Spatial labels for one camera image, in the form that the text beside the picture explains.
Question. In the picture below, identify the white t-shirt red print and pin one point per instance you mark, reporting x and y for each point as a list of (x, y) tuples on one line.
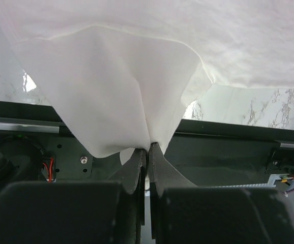
[(121, 74)]

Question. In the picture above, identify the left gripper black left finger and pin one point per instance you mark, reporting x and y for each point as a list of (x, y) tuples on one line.
[(109, 211)]

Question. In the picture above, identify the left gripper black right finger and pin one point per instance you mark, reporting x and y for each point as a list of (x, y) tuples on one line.
[(182, 212)]

